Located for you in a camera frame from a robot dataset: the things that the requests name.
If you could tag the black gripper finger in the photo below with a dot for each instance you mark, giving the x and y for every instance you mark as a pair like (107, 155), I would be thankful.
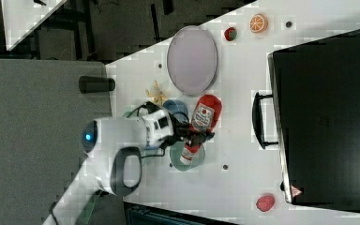
(183, 125)
(196, 137)

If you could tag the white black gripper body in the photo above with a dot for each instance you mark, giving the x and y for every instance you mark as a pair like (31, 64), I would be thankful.
(160, 126)

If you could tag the red plush ketchup bottle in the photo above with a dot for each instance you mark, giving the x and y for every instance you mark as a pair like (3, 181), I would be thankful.
(204, 117)

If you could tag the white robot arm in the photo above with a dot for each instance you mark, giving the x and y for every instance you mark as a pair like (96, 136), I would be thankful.
(114, 152)

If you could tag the grey round plate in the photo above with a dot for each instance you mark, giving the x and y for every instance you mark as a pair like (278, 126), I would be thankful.
(192, 60)

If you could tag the blue round bowl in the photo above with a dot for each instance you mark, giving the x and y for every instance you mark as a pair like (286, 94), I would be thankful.
(177, 108)

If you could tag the green perforated colander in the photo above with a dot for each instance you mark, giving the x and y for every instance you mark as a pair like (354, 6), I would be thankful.
(129, 115)

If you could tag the red strawberry toy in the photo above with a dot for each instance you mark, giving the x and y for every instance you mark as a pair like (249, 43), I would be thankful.
(230, 34)

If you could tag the black toaster oven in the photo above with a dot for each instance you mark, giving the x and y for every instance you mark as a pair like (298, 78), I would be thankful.
(316, 98)

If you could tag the orange slice toy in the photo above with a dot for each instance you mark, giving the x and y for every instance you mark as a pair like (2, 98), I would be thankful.
(258, 23)

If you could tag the white side table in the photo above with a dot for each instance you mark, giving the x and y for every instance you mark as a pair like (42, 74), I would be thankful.
(22, 17)

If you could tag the green pot with handle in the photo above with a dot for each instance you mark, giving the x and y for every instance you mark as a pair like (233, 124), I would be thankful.
(184, 160)

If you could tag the black cylinder post upper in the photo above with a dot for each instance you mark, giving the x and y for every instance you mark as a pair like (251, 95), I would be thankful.
(88, 84)

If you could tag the blue metal frame rail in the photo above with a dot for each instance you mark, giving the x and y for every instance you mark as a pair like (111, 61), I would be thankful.
(137, 214)

